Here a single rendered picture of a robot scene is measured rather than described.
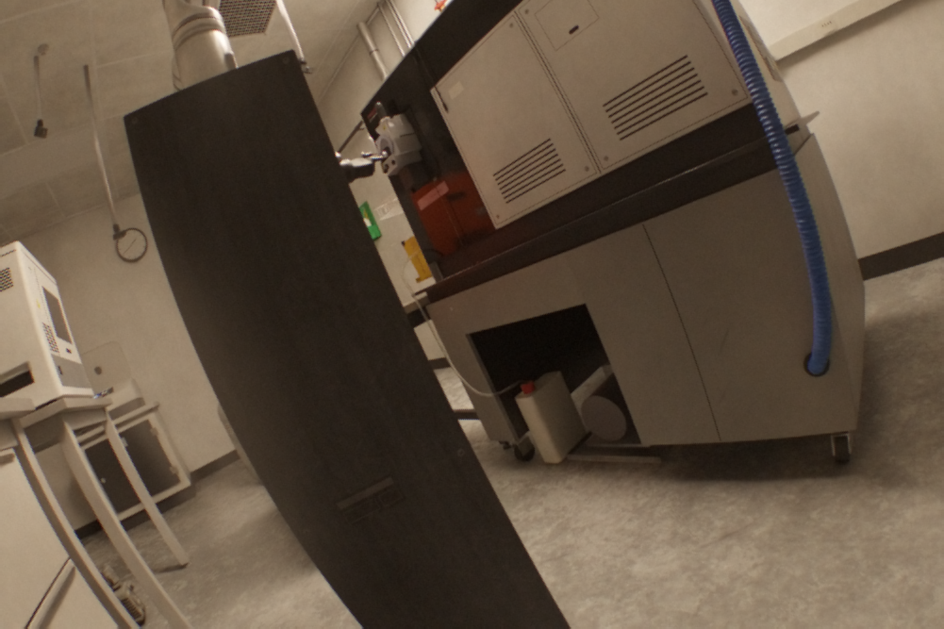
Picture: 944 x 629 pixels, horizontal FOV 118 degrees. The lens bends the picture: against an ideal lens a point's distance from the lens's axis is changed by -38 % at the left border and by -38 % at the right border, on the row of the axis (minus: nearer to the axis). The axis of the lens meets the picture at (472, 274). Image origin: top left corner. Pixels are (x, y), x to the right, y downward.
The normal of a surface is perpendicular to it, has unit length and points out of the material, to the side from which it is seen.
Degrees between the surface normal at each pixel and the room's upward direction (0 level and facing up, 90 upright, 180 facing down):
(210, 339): 90
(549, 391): 90
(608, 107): 90
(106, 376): 105
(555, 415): 90
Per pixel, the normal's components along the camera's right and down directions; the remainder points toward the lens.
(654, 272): -0.70, 0.34
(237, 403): 0.33, -0.12
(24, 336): 0.58, -0.25
